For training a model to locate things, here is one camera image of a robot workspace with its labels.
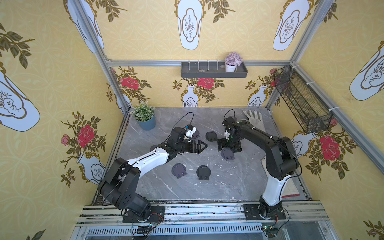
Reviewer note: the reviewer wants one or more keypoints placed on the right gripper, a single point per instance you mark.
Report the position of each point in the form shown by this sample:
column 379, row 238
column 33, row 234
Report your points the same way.
column 227, row 143

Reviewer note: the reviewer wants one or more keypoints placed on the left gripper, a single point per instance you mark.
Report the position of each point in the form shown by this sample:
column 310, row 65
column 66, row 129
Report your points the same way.
column 189, row 146

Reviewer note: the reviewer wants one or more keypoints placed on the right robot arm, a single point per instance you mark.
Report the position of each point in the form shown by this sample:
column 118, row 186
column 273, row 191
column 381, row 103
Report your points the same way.
column 281, row 160

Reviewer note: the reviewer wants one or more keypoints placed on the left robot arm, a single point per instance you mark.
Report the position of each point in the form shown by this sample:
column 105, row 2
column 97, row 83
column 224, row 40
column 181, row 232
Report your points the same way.
column 119, row 184

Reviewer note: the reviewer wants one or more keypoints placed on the black phone stand front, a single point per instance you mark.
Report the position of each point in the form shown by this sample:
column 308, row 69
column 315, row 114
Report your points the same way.
column 203, row 172

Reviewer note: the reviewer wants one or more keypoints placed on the purple phone stand front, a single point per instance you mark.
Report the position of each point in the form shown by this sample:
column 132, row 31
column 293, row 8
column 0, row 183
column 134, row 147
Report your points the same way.
column 179, row 170

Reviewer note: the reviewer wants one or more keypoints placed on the grey work glove back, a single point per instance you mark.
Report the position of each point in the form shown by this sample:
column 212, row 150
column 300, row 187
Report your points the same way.
column 255, row 119

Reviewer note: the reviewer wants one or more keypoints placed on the green plant blue pot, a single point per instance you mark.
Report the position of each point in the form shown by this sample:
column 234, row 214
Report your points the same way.
column 144, row 115

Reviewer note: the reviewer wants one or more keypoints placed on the purple flower white pot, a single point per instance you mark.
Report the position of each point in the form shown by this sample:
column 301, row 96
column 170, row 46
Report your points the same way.
column 232, row 61

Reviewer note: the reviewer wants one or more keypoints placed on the aluminium frame rail front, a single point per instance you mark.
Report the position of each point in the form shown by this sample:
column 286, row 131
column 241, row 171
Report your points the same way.
column 306, row 220

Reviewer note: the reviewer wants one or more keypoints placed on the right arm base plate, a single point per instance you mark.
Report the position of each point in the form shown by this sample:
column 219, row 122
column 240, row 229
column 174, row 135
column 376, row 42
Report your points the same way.
column 255, row 211

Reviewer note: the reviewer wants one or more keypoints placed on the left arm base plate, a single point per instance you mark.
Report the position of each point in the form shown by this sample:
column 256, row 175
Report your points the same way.
column 153, row 214

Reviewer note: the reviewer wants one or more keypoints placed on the black wire mesh basket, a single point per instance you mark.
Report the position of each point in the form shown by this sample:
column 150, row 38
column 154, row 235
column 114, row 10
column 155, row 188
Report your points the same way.
column 310, row 112

